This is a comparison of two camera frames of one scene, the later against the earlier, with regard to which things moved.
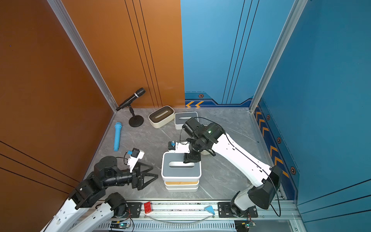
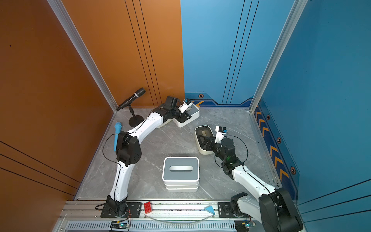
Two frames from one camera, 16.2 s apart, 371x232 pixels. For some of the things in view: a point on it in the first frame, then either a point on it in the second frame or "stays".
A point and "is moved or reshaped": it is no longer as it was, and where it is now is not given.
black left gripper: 138,182 → 184,117
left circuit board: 116,224 stays
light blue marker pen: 118,128 stays
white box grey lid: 173,168 is moved or reshaped
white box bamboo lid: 181,182 stays
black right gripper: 189,157 → 207,141
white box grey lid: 181,117 is moved or reshaped
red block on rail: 148,207 stays
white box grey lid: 182,188 stays
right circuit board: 243,225 stays
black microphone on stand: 135,121 stays
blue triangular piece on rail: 209,208 stays
